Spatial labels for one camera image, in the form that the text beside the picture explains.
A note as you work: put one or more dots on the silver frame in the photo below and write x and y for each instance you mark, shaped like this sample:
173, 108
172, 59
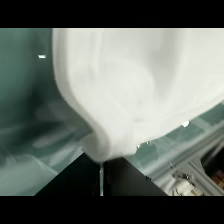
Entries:
190, 160

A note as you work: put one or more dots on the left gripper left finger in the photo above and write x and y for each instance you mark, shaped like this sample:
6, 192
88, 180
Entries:
76, 180

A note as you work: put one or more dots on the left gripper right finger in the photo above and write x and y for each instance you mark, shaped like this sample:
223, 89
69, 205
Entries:
130, 180

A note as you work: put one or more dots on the white T-shirt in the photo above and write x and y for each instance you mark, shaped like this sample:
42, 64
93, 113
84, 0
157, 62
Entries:
140, 83

